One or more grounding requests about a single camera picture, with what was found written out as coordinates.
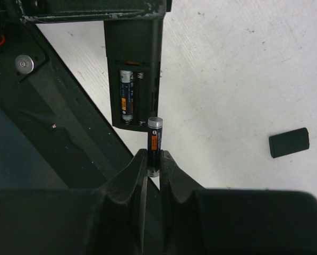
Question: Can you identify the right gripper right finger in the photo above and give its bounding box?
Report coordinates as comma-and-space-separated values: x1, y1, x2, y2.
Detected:
160, 151, 317, 254

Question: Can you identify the black battery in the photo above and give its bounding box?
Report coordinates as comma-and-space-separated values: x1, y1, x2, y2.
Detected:
119, 70, 134, 124
147, 117, 163, 177

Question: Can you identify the black battery cover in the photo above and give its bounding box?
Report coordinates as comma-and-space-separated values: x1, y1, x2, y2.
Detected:
268, 127, 310, 158

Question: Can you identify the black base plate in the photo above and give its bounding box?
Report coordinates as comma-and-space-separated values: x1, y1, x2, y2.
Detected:
0, 23, 145, 189

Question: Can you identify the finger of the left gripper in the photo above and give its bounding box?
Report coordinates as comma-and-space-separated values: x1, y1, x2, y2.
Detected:
4, 0, 172, 23

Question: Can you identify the black remote control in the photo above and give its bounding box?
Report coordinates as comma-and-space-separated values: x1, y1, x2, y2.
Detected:
104, 19, 164, 132

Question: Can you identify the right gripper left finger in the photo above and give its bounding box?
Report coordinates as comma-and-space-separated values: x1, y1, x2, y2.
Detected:
0, 149, 148, 254

